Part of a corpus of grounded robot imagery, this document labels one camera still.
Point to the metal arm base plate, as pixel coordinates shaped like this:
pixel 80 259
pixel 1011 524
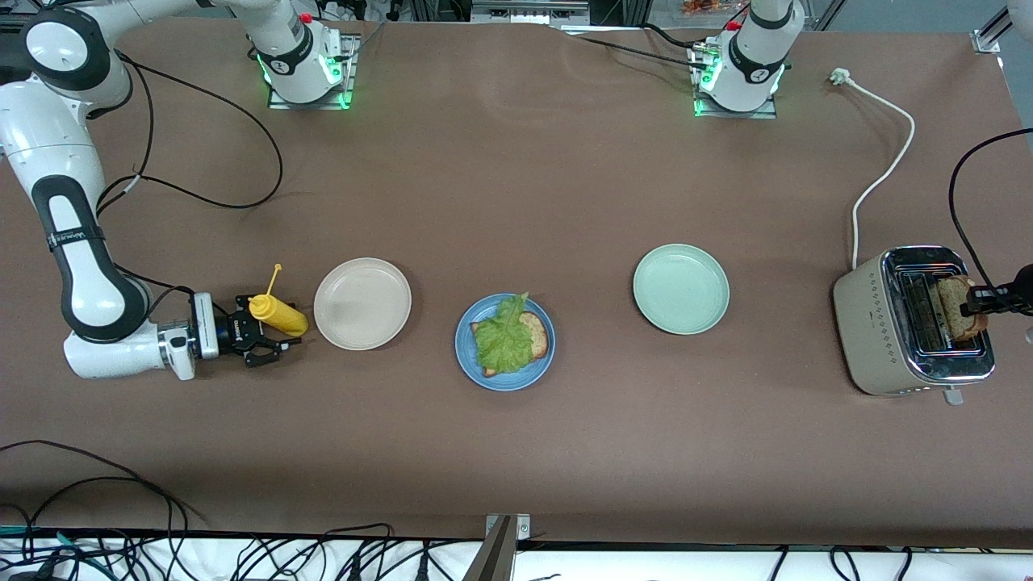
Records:
pixel 349 81
pixel 734 114

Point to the beige plate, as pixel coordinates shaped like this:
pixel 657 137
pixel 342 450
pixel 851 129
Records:
pixel 363 304

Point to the pale green plate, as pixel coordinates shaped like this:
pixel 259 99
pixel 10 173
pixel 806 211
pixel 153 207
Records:
pixel 682 289

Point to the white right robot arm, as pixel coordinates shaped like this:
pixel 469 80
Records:
pixel 81 242

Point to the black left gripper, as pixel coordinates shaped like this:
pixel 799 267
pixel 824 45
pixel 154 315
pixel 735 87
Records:
pixel 1018 292

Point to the aluminium corner bracket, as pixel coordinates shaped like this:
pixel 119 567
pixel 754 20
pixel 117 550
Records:
pixel 986 42

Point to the beige chrome toaster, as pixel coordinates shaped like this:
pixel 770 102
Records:
pixel 871 331

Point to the yellow mustard squeeze bottle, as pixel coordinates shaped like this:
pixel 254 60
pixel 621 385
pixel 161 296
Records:
pixel 282 316

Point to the aluminium profile post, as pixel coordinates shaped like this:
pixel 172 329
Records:
pixel 492 557

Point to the green lettuce leaf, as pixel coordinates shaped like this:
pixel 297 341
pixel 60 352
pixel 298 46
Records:
pixel 504 343

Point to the brown bread slice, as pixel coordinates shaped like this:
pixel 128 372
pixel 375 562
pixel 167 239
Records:
pixel 956 311
pixel 542 335

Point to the grey power strip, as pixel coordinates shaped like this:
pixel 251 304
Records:
pixel 529 12

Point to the orange food packet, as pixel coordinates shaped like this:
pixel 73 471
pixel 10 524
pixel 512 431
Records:
pixel 710 6

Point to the blue plate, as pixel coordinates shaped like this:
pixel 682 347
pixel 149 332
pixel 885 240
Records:
pixel 504 383

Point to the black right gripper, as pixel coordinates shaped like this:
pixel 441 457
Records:
pixel 225 332

